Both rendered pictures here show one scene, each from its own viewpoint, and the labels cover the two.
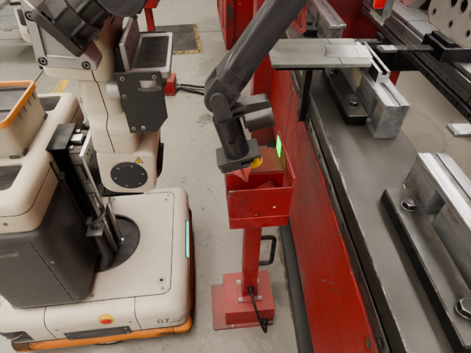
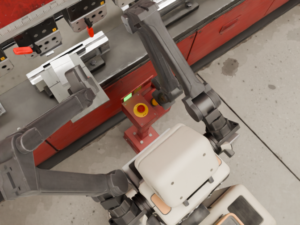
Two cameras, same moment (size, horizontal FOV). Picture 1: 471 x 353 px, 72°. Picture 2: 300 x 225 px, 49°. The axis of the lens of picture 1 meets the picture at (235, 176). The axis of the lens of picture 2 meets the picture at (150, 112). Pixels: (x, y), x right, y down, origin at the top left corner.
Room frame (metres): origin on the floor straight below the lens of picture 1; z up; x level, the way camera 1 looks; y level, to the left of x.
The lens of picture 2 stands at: (1.00, 0.34, 2.29)
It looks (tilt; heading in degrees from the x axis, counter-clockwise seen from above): 72 degrees down; 225
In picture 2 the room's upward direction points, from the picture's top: 11 degrees clockwise
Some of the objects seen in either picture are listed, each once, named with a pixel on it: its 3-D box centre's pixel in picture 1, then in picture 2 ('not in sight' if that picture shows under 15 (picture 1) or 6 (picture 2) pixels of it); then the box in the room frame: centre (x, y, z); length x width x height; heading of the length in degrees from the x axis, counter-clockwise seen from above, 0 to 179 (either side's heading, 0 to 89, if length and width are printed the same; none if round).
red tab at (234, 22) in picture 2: not in sight; (231, 24); (-0.11, -0.24, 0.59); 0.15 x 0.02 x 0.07; 1
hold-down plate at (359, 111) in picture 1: (342, 92); (75, 75); (0.87, -0.32, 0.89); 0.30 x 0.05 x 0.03; 1
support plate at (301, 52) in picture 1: (315, 52); (74, 86); (0.91, -0.23, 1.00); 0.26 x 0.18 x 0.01; 91
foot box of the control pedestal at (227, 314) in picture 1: (241, 298); (144, 139); (0.64, -0.02, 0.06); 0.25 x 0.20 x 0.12; 95
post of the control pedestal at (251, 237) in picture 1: (250, 253); (143, 123); (0.65, -0.05, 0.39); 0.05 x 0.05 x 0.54; 5
